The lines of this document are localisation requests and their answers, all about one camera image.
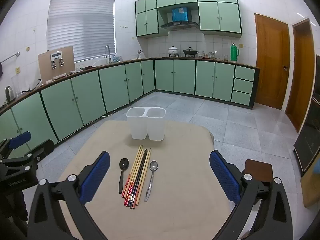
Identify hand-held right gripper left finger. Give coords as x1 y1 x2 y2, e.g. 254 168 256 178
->
26 151 111 240

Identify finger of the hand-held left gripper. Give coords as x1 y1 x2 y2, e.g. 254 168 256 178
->
0 131 32 159
24 139 55 165

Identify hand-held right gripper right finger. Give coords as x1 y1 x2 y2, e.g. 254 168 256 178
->
209 150 293 240

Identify black spoon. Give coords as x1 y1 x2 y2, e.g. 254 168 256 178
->
118 158 130 194

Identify bundle of chopsticks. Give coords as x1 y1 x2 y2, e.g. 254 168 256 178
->
121 144 152 209

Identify metal spoon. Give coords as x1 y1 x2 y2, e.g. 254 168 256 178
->
144 160 159 202

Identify white plastic utensil holder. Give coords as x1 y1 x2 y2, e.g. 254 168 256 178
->
126 107 166 141

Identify brown wooden stool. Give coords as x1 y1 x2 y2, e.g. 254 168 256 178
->
244 159 273 183

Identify electric kettle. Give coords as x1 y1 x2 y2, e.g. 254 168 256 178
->
5 85 15 103

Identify clear plastic pitcher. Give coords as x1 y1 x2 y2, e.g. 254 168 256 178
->
11 76 22 98

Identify metal towel bar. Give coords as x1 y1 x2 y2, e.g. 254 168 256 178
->
0 52 20 64

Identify yellow wooden furniture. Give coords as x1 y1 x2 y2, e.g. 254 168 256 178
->
301 152 320 208

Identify cardboard box with device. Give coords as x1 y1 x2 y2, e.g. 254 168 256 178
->
38 46 76 84

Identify black cabinet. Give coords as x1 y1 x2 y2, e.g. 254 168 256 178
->
293 54 320 173

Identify green thermos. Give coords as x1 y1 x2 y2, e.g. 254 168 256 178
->
230 43 240 62

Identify white window blind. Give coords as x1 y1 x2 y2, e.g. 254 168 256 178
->
47 0 117 63

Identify range hood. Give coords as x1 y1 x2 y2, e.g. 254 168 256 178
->
160 7 200 32

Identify white bracket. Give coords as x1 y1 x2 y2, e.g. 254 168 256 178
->
50 51 65 69

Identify wooden door with handle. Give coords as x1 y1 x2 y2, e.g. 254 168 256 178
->
254 13 291 110

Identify green wall cabinets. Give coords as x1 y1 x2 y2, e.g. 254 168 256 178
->
135 0 242 38

